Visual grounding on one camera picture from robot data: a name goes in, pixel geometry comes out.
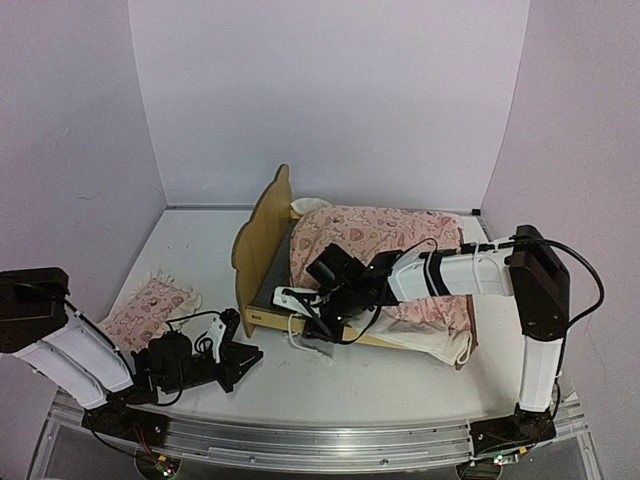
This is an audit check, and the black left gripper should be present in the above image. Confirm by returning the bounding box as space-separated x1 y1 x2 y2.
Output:
161 343 263 396

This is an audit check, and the pink ruffled unicorn pillow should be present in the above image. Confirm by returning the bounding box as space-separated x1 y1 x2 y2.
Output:
98 269 203 352

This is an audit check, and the wooden pet bed frame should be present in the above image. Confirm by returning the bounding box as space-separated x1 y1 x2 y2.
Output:
230 163 479 372

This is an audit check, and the pink unicorn print blanket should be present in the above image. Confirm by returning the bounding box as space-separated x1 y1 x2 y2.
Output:
289 199 475 369

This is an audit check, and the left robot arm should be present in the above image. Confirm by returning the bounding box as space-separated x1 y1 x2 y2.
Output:
1 267 263 437

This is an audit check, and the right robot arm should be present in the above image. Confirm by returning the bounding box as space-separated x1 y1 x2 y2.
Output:
296 225 605 443

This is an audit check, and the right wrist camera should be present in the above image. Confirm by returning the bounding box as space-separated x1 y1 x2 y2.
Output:
272 286 326 318

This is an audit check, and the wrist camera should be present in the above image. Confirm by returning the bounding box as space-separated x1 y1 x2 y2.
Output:
272 286 326 318
148 309 240 364

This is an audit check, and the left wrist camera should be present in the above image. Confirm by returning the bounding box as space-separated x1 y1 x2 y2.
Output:
148 309 240 364

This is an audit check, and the aluminium front rail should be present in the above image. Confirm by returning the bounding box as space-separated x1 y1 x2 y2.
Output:
27 393 603 479

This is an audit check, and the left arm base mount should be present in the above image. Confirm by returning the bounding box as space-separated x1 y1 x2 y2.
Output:
82 404 170 454

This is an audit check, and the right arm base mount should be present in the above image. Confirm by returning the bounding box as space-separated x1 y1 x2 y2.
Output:
470 411 556 458

